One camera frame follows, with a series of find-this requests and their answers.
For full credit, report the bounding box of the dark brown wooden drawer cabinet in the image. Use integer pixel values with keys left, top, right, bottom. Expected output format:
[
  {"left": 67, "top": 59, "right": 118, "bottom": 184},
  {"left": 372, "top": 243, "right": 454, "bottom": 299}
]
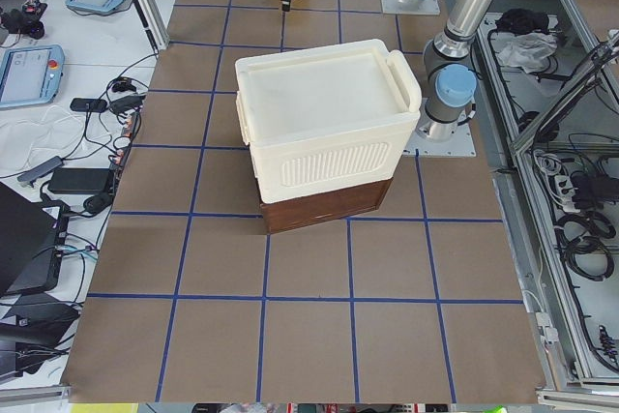
[{"left": 260, "top": 178, "right": 393, "bottom": 234}]

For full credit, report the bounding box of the crumpled white cloth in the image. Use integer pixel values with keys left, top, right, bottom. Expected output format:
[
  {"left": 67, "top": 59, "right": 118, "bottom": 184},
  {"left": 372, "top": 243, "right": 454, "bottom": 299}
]
[{"left": 497, "top": 32, "right": 557, "bottom": 74}]

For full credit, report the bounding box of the black power adapter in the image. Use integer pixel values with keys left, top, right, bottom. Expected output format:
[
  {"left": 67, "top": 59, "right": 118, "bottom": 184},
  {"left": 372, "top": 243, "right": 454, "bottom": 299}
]
[{"left": 47, "top": 167, "right": 111, "bottom": 194}]

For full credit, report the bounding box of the black laptop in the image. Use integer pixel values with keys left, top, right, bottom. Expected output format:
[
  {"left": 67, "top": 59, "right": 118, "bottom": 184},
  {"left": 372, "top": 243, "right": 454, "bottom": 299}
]
[{"left": 1, "top": 185, "right": 68, "bottom": 297}]

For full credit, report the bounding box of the blue teach pendant near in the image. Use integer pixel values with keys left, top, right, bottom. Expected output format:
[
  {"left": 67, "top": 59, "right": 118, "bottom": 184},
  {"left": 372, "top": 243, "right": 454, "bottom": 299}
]
[{"left": 1, "top": 44, "right": 65, "bottom": 109}]

